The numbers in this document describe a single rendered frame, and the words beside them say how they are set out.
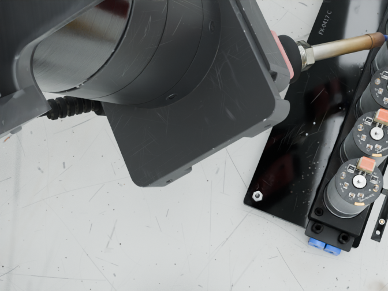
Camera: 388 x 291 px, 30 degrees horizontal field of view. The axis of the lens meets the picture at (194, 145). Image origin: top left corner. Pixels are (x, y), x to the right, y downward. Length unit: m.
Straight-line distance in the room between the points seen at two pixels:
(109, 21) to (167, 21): 0.03
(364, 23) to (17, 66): 0.34
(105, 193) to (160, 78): 0.21
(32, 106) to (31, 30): 0.02
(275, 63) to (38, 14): 0.13
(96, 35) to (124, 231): 0.25
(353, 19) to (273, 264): 0.16
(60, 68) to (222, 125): 0.07
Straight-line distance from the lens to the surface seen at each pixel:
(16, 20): 0.16
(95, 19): 0.20
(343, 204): 0.40
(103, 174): 0.45
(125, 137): 0.28
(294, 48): 0.36
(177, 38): 0.24
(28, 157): 0.46
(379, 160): 0.40
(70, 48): 0.20
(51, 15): 0.16
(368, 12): 0.48
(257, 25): 0.27
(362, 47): 0.40
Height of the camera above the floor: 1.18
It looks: 75 degrees down
